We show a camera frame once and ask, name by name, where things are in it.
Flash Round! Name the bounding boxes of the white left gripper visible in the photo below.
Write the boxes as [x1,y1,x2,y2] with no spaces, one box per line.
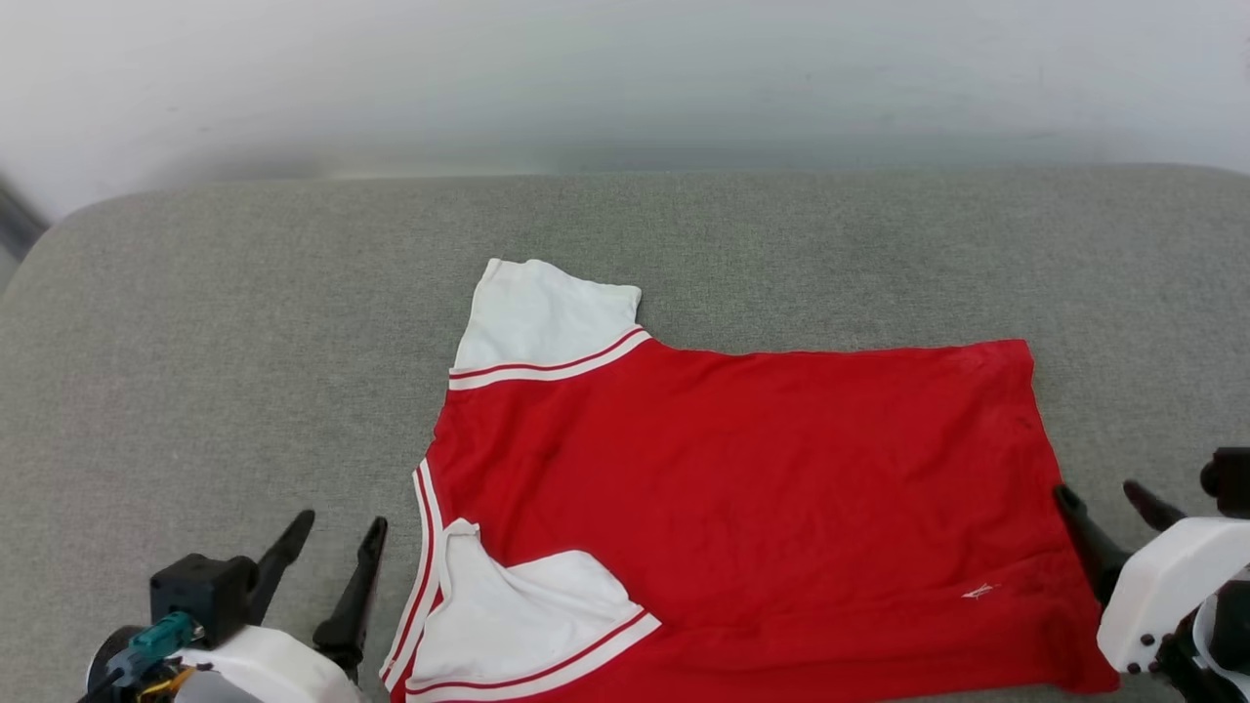
[184,509,390,703]

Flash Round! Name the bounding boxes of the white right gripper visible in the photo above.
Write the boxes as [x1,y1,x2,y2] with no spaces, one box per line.
[1053,479,1250,676]

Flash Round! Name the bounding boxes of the red and white t-shirt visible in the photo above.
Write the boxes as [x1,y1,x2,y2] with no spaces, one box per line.
[379,258,1122,703]

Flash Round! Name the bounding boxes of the teal cable connector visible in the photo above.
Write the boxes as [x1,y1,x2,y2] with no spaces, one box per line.
[104,611,202,690]

